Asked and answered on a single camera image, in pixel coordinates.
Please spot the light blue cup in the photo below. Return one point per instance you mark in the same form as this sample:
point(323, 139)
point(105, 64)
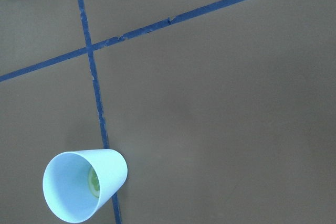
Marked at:
point(65, 182)

